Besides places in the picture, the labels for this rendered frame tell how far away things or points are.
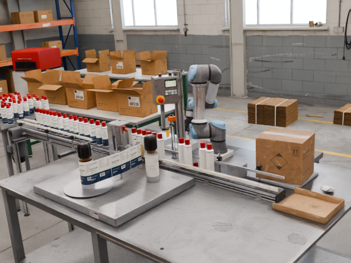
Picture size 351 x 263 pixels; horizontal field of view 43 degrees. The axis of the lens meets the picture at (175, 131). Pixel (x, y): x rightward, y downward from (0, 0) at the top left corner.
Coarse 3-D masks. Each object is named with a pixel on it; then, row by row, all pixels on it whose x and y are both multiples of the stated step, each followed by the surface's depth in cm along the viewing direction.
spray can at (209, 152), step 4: (208, 144) 284; (208, 148) 284; (208, 152) 284; (212, 152) 284; (208, 156) 285; (212, 156) 285; (208, 160) 286; (212, 160) 286; (208, 164) 287; (212, 164) 287; (208, 168) 287; (212, 168) 287
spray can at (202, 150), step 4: (200, 144) 289; (204, 144) 288; (200, 148) 289; (204, 148) 288; (200, 152) 289; (204, 152) 288; (200, 156) 290; (204, 156) 289; (200, 160) 291; (204, 160) 290; (200, 164) 292; (204, 164) 290; (200, 168) 293; (204, 168) 291; (200, 172) 294
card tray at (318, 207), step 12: (300, 192) 265; (312, 192) 259; (276, 204) 247; (288, 204) 253; (300, 204) 252; (312, 204) 252; (324, 204) 251; (336, 204) 250; (300, 216) 239; (312, 216) 234; (324, 216) 238
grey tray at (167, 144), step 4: (164, 140) 365; (168, 140) 369; (176, 140) 370; (192, 140) 359; (164, 144) 365; (168, 144) 369; (176, 144) 368; (192, 144) 351; (196, 144) 354; (168, 148) 351; (176, 148) 345; (192, 148) 351; (196, 148) 355
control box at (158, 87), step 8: (152, 80) 308; (160, 80) 303; (152, 88) 311; (160, 88) 304; (168, 88) 305; (176, 88) 307; (160, 96) 306; (168, 96) 307; (176, 96) 308; (160, 104) 308
